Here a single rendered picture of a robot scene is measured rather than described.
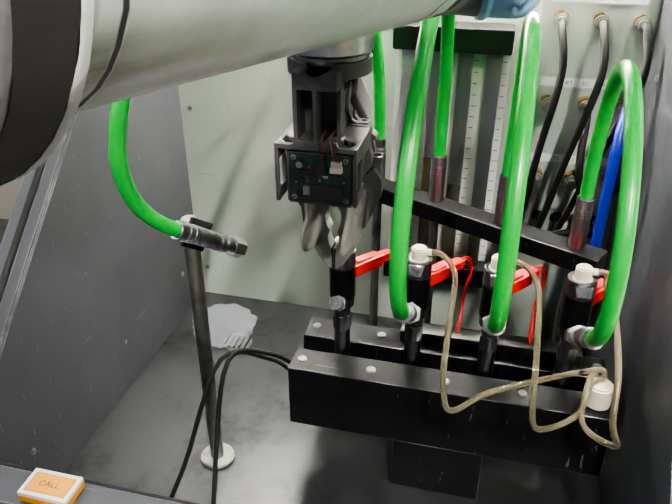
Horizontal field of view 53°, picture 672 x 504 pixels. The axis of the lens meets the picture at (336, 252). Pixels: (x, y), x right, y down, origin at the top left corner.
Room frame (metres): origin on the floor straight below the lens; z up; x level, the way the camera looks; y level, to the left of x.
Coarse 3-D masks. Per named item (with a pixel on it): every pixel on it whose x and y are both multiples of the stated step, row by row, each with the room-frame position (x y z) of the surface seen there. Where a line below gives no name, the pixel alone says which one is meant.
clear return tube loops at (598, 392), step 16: (448, 256) 0.59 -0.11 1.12; (528, 272) 0.56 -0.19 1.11; (608, 272) 0.55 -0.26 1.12; (448, 320) 0.52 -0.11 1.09; (448, 336) 0.50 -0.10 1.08; (448, 352) 0.49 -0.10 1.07; (592, 368) 0.52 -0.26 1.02; (512, 384) 0.51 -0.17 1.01; (528, 384) 0.51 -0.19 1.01; (592, 384) 0.51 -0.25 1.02; (608, 384) 0.52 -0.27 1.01; (592, 400) 0.51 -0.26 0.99; (608, 400) 0.51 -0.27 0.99; (576, 416) 0.48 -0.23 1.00; (592, 432) 0.46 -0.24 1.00
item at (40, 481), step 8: (40, 472) 0.44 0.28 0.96; (32, 480) 0.43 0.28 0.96; (40, 480) 0.43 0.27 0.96; (48, 480) 0.43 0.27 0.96; (56, 480) 0.43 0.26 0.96; (64, 480) 0.43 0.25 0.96; (72, 480) 0.43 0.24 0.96; (24, 488) 0.43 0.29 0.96; (32, 488) 0.43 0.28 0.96; (40, 488) 0.43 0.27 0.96; (48, 488) 0.43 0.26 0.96; (56, 488) 0.43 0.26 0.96; (64, 488) 0.43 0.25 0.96; (80, 488) 0.43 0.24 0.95; (56, 496) 0.42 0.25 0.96; (64, 496) 0.42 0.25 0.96
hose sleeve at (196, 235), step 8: (184, 224) 0.55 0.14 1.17; (192, 224) 0.56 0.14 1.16; (184, 232) 0.54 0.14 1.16; (192, 232) 0.55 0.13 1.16; (200, 232) 0.56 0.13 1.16; (208, 232) 0.57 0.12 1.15; (216, 232) 0.58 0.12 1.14; (184, 240) 0.55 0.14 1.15; (192, 240) 0.55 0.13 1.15; (200, 240) 0.56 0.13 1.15; (208, 240) 0.56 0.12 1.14; (216, 240) 0.57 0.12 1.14; (224, 240) 0.58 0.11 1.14; (232, 240) 0.59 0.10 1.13; (216, 248) 0.58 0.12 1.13; (224, 248) 0.58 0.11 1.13; (232, 248) 0.59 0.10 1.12
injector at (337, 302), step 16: (352, 256) 0.60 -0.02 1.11; (336, 272) 0.60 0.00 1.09; (352, 272) 0.60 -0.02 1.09; (336, 288) 0.60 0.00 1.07; (352, 288) 0.60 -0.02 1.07; (336, 304) 0.58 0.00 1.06; (352, 304) 0.60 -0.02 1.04; (336, 320) 0.60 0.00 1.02; (336, 336) 0.61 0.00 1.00; (336, 352) 0.61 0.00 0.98
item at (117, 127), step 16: (384, 80) 0.80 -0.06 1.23; (384, 96) 0.80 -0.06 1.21; (112, 112) 0.51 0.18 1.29; (128, 112) 0.52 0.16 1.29; (384, 112) 0.80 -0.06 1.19; (112, 128) 0.51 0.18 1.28; (384, 128) 0.80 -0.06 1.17; (112, 144) 0.50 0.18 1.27; (384, 144) 0.80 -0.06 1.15; (112, 160) 0.50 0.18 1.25; (128, 176) 0.51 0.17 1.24; (128, 192) 0.51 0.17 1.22; (144, 208) 0.52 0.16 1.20; (160, 224) 0.53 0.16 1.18; (176, 224) 0.54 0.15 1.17
